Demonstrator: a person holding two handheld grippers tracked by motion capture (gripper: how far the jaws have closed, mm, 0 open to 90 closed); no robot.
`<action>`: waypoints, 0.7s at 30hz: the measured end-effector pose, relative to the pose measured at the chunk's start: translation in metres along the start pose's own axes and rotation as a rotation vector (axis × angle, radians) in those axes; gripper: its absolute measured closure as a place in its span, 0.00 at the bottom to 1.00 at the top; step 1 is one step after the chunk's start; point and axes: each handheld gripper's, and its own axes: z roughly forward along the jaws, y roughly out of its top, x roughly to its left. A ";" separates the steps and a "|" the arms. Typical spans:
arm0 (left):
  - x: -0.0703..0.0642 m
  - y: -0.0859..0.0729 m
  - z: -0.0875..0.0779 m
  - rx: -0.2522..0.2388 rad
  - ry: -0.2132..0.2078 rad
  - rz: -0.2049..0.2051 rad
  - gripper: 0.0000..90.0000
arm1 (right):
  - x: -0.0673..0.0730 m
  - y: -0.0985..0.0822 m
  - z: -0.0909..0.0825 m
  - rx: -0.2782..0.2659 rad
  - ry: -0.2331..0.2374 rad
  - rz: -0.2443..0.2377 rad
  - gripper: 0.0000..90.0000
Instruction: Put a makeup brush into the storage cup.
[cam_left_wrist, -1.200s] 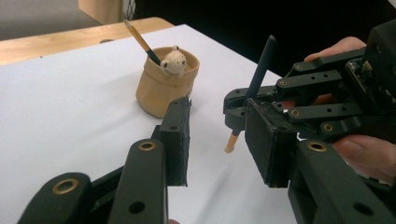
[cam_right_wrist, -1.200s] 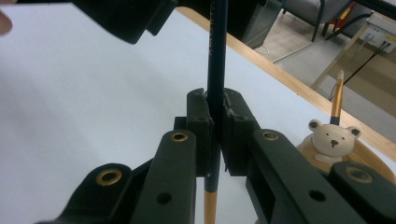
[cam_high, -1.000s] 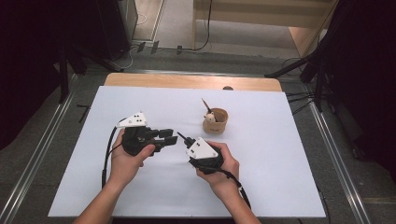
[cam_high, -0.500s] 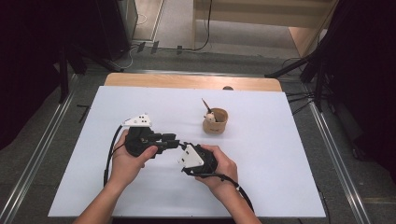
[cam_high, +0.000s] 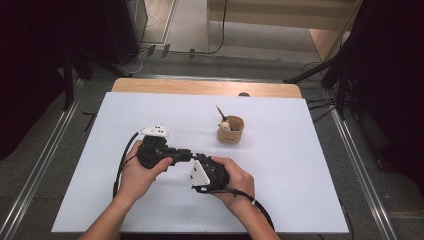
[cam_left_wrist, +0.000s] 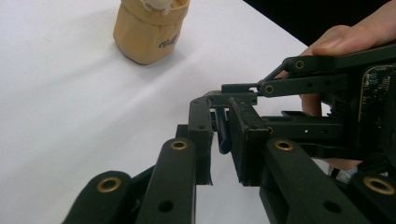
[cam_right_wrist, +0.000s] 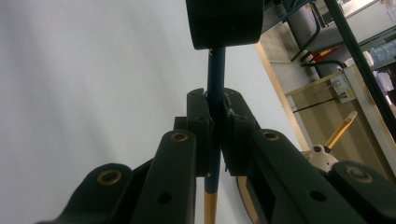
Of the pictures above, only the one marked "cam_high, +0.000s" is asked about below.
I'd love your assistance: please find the black floor cable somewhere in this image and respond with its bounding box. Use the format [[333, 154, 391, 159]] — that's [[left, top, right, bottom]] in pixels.
[[173, 0, 229, 56]]

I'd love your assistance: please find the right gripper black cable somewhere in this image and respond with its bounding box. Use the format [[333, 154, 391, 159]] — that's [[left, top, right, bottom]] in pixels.
[[192, 185, 276, 232]]

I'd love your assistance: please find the dark cabinet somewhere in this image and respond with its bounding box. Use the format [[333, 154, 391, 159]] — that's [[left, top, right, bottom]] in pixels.
[[99, 0, 148, 65]]

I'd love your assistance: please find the person's right hand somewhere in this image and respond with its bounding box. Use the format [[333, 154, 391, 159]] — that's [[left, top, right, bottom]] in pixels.
[[211, 157, 256, 213]]

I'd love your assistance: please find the black metal stand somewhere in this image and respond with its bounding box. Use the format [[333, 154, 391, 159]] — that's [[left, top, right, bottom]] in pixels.
[[62, 49, 75, 112]]

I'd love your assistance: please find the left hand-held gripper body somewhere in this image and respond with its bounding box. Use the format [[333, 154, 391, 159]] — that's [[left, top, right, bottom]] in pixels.
[[136, 123, 181, 169]]

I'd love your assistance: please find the light wooden furniture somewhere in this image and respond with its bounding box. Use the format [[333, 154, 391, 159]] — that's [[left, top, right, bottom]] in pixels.
[[205, 0, 363, 62]]

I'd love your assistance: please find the black tripod stand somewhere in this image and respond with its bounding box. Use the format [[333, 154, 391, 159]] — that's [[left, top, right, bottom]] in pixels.
[[283, 19, 364, 121]]

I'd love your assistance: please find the white table mat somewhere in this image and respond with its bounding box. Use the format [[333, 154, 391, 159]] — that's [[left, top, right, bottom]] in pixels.
[[51, 92, 349, 234]]

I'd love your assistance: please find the wooden table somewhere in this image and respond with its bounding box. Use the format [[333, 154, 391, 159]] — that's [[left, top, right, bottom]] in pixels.
[[111, 78, 303, 99]]

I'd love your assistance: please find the black bracket on floor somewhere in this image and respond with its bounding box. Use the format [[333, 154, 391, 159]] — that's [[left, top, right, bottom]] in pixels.
[[82, 111, 98, 133]]

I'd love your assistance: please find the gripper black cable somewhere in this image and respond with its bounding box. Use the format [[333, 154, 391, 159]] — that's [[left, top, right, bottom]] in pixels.
[[112, 131, 141, 200], [192, 185, 276, 232]]

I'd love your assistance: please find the white floor cable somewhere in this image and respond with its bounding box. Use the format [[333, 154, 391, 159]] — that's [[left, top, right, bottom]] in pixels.
[[121, 48, 149, 75]]

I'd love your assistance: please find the person's left hand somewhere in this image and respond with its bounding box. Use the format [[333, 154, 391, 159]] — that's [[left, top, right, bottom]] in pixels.
[[118, 140, 174, 206]]

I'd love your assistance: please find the metal floor rail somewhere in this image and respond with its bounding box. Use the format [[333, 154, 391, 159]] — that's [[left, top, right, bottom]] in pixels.
[[0, 79, 84, 240], [324, 89, 398, 240]]

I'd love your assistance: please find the dark chopstick with orange end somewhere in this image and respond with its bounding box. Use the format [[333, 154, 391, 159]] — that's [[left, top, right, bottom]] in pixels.
[[215, 104, 229, 123]]

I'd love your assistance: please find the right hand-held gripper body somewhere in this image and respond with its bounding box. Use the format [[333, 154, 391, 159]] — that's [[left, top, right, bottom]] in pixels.
[[186, 158, 231, 194]]

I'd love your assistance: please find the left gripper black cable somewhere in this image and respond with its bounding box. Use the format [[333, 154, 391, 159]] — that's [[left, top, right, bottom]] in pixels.
[[112, 131, 141, 200]]

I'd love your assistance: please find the beige cup with small figure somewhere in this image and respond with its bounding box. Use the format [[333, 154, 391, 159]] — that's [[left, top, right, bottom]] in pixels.
[[216, 115, 246, 145]]

